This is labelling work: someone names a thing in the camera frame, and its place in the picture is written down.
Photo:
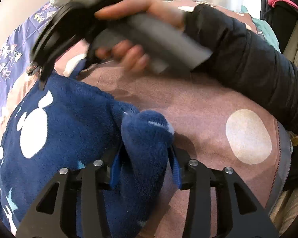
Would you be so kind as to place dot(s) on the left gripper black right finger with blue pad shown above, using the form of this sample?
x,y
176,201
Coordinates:
x,y
220,203

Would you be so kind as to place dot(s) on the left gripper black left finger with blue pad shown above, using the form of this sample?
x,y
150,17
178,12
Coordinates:
x,y
53,212

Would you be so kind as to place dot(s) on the navy fleece mouse-print garment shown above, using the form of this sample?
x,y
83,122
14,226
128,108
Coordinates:
x,y
70,124

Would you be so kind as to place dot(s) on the black sleeved right forearm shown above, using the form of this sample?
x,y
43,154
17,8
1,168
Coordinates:
x,y
241,60

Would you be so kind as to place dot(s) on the person's right hand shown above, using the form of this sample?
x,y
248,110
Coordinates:
x,y
132,57

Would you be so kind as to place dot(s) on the purple tree-print pillow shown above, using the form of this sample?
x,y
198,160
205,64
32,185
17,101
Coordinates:
x,y
15,53

